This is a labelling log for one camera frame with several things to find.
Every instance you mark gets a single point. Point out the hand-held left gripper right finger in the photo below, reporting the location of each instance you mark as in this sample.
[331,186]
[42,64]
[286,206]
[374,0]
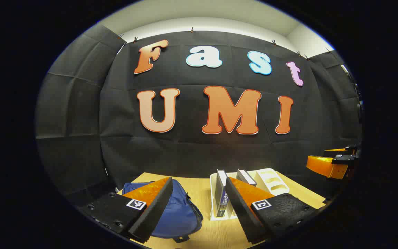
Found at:
[242,214]

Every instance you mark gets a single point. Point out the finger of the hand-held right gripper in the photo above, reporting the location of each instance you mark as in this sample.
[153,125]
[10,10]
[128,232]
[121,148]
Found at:
[323,165]
[337,151]

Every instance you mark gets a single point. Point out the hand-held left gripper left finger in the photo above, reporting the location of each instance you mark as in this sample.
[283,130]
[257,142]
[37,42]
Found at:
[154,214]

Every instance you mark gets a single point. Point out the blue schoolbag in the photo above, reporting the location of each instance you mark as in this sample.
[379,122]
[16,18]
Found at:
[178,214]

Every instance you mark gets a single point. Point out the dark blue cover book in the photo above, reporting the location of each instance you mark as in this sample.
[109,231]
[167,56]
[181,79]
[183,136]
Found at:
[221,193]

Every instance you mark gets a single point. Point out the portrait cover book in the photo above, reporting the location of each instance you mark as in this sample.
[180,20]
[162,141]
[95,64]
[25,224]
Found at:
[246,177]

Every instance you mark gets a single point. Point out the white bookshelf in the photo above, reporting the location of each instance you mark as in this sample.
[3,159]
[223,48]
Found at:
[271,180]

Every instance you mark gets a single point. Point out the black backdrop cloth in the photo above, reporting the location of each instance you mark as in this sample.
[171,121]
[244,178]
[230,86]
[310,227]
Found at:
[192,148]

